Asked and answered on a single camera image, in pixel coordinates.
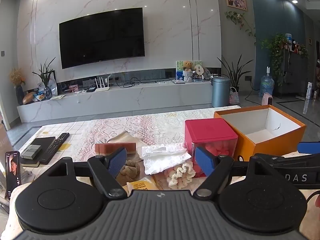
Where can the dark grey cabinet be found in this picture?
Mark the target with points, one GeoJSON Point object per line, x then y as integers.
{"type": "Point", "coordinates": [297, 70]}

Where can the brown fluffy scrunchie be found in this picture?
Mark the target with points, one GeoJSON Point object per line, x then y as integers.
{"type": "Point", "coordinates": [130, 171]}

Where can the white flat device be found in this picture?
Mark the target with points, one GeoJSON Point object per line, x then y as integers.
{"type": "Point", "coordinates": [178, 81]}

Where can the woven checkered bag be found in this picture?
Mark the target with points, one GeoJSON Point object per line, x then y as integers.
{"type": "Point", "coordinates": [234, 98]}

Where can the orange cardboard box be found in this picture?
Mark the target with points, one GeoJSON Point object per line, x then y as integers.
{"type": "Point", "coordinates": [250, 147]}

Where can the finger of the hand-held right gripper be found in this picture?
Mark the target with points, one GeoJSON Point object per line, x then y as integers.
{"type": "Point", "coordinates": [309, 147]}
{"type": "Point", "coordinates": [295, 161]}

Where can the red box with clear front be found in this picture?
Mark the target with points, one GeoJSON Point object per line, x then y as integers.
{"type": "Point", "coordinates": [207, 130]}

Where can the blue water jug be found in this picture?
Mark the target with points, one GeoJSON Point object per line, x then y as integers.
{"type": "Point", "coordinates": [267, 86]}

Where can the black wall television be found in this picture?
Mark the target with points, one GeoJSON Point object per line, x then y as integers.
{"type": "Point", "coordinates": [100, 37]}

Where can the green picture board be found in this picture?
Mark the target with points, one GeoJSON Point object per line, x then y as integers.
{"type": "Point", "coordinates": [179, 67]}

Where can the grey flat box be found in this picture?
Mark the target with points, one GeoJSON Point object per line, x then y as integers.
{"type": "Point", "coordinates": [31, 151]}

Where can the marble television cabinet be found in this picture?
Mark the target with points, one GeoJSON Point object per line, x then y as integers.
{"type": "Point", "coordinates": [125, 100]}

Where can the framed wall picture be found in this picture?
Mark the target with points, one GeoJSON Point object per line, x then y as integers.
{"type": "Point", "coordinates": [236, 0]}

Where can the yellow packet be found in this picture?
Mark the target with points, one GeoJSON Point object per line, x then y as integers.
{"type": "Point", "coordinates": [140, 186]}

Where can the blue capped bottle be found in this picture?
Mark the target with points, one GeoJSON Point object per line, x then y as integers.
{"type": "Point", "coordinates": [288, 38]}

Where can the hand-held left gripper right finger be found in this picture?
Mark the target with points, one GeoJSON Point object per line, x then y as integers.
{"type": "Point", "coordinates": [205, 161]}

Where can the white paper sheet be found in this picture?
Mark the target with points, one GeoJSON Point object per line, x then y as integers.
{"type": "Point", "coordinates": [58, 97]}

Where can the long-leaf potted plant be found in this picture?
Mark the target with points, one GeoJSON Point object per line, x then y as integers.
{"type": "Point", "coordinates": [235, 75]}

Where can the pink small heater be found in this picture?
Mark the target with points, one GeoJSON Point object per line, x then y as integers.
{"type": "Point", "coordinates": [267, 99]}

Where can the green plant in glass vase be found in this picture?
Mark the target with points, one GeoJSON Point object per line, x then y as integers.
{"type": "Point", "coordinates": [48, 93]}

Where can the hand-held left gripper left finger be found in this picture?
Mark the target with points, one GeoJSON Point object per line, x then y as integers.
{"type": "Point", "coordinates": [117, 161]}

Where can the hanging vine plant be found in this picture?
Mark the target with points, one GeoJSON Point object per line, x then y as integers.
{"type": "Point", "coordinates": [237, 17]}

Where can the round white hand fan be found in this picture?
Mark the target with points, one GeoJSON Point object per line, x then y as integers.
{"type": "Point", "coordinates": [198, 70]}

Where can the teddy bear bouquet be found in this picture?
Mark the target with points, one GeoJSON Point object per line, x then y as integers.
{"type": "Point", "coordinates": [188, 66]}

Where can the orange brown sponge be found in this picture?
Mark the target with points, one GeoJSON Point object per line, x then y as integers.
{"type": "Point", "coordinates": [102, 148]}

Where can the smartphone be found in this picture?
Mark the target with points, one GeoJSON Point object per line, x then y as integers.
{"type": "Point", "coordinates": [12, 175]}

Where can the blue trash can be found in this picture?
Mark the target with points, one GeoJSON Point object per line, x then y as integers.
{"type": "Point", "coordinates": [220, 92]}

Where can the black notebook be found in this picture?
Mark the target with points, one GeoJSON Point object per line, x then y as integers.
{"type": "Point", "coordinates": [46, 141]}

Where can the blue snack packet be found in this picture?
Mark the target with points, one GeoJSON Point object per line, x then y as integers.
{"type": "Point", "coordinates": [39, 97]}

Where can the brown oval ornament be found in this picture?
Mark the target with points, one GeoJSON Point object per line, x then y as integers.
{"type": "Point", "coordinates": [28, 98]}

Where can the black remote control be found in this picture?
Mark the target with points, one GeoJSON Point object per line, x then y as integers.
{"type": "Point", "coordinates": [53, 148]}

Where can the silver foil bag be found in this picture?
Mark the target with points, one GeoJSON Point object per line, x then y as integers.
{"type": "Point", "coordinates": [53, 87]}

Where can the pink photo frame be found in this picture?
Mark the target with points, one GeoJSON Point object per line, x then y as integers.
{"type": "Point", "coordinates": [74, 88]}

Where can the vase with yellow flowers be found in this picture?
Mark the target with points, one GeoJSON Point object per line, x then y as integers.
{"type": "Point", "coordinates": [20, 95]}

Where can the trailing green cabinet plant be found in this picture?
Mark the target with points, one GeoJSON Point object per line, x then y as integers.
{"type": "Point", "coordinates": [275, 47]}

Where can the cream ruffled scrunchie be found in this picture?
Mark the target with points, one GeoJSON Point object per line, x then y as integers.
{"type": "Point", "coordinates": [180, 173]}

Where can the white upright appliance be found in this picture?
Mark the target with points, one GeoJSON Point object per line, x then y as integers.
{"type": "Point", "coordinates": [307, 97]}

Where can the white paper towel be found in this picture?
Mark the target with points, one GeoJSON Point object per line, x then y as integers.
{"type": "Point", "coordinates": [165, 160]}

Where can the white router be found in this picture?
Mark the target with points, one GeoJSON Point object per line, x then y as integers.
{"type": "Point", "coordinates": [102, 89]}

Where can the pile of pink balls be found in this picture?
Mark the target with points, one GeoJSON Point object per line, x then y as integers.
{"type": "Point", "coordinates": [225, 150]}

